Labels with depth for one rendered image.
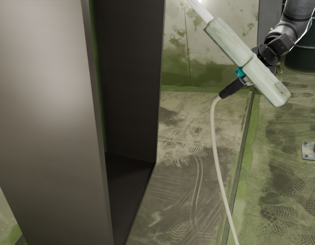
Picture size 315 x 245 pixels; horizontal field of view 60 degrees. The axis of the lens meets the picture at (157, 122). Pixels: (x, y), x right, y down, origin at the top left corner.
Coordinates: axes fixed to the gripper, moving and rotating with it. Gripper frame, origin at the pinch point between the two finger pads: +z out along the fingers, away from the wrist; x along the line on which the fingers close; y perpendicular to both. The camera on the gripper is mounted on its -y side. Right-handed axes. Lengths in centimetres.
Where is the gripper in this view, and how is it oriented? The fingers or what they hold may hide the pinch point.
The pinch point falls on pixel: (247, 76)
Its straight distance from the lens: 85.4
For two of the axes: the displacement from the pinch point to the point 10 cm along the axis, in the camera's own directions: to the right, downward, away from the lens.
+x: -6.7, -7.4, -0.3
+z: -6.7, 6.3, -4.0
